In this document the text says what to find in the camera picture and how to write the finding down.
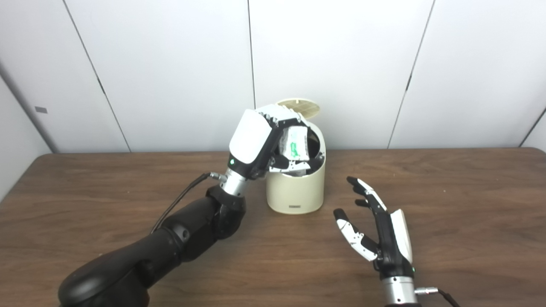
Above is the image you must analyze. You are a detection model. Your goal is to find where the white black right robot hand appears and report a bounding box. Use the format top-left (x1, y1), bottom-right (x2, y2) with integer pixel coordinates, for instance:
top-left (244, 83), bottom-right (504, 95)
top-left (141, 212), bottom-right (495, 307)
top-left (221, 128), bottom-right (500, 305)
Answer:
top-left (333, 176), bottom-right (416, 280)

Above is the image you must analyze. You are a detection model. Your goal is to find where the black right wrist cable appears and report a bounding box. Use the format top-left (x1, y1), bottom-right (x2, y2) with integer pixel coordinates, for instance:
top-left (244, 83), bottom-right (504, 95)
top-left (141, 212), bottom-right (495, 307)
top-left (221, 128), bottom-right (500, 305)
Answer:
top-left (415, 287), bottom-right (461, 307)

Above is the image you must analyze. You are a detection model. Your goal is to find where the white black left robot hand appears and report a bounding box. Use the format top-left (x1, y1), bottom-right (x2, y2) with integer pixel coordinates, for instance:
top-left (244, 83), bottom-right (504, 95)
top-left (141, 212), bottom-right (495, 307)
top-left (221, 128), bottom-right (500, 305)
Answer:
top-left (227, 104), bottom-right (314, 180)

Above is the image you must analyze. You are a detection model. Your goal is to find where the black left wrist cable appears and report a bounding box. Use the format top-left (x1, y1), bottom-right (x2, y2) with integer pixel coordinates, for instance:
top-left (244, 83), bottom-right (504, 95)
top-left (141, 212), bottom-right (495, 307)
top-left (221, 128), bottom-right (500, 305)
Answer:
top-left (150, 172), bottom-right (229, 234)

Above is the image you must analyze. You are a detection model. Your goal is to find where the black bin liner bag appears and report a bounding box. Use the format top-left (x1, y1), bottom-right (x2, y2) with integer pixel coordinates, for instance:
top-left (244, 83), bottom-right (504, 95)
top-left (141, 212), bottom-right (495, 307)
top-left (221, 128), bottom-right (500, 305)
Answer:
top-left (268, 153), bottom-right (325, 177)

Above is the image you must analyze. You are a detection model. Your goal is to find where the green white milk carton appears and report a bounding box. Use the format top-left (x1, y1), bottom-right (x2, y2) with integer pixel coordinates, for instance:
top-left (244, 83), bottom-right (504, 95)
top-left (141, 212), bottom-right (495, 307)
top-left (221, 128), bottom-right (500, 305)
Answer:
top-left (278, 126), bottom-right (312, 162)

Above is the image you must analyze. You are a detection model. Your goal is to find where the cream-colored lidded bin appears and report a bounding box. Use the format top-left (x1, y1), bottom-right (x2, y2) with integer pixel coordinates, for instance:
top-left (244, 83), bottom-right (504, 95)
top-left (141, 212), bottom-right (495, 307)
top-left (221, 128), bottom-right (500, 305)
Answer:
top-left (265, 99), bottom-right (327, 214)

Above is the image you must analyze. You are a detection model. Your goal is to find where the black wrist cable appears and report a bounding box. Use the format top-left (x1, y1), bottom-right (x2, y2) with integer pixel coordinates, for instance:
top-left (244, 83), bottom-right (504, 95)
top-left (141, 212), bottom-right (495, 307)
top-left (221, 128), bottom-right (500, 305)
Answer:
top-left (150, 172), bottom-right (229, 234)
top-left (415, 287), bottom-right (461, 307)

